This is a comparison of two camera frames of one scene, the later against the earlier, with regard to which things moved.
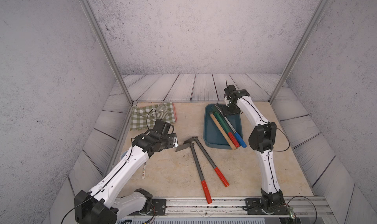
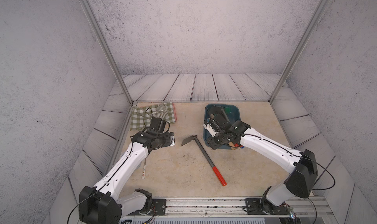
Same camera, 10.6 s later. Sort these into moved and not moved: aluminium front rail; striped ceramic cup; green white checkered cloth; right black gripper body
Moved: right black gripper body
Not moved: aluminium front rail; striped ceramic cup; green white checkered cloth
